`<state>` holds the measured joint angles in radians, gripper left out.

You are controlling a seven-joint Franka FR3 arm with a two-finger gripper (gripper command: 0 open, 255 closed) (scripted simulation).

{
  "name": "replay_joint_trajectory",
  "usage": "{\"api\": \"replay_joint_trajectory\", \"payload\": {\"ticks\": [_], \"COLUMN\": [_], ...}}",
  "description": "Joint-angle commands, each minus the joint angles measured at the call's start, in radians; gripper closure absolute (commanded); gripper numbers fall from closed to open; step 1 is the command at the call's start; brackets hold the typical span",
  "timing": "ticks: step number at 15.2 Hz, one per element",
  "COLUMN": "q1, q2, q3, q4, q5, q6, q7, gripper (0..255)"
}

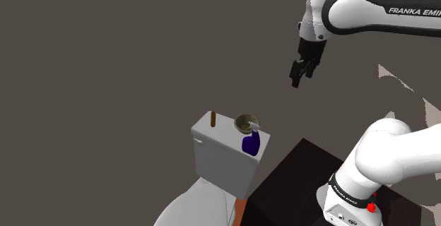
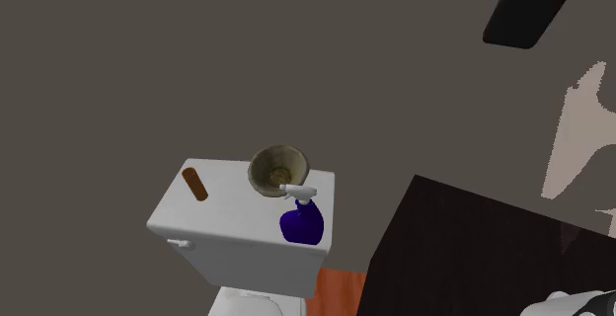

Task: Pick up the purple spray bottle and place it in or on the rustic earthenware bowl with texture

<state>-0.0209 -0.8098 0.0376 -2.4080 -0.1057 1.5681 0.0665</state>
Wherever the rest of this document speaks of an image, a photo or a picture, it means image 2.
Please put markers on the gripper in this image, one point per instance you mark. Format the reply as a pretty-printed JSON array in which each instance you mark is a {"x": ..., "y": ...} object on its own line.
[{"x": 529, "y": 7}]

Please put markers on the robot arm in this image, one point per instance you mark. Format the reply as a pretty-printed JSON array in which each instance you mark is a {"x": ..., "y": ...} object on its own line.
[{"x": 572, "y": 305}]

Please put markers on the dark robot stand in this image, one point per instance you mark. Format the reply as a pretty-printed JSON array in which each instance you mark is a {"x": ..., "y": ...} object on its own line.
[{"x": 462, "y": 257}]

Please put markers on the olive green bowl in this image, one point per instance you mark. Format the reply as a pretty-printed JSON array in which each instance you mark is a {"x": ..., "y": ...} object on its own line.
[{"x": 269, "y": 165}]

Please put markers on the blue spray bottle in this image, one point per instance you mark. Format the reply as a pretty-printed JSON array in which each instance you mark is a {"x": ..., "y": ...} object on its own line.
[{"x": 302, "y": 223}]

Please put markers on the orange floor mat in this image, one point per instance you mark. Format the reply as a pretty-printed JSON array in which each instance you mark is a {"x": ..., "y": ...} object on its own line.
[{"x": 337, "y": 293}]

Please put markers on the white toilet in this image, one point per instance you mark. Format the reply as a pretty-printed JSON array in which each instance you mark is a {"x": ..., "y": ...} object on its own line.
[{"x": 231, "y": 218}]

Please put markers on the brown cylinder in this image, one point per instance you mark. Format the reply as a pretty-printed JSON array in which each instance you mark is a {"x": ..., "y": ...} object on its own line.
[{"x": 195, "y": 184}]

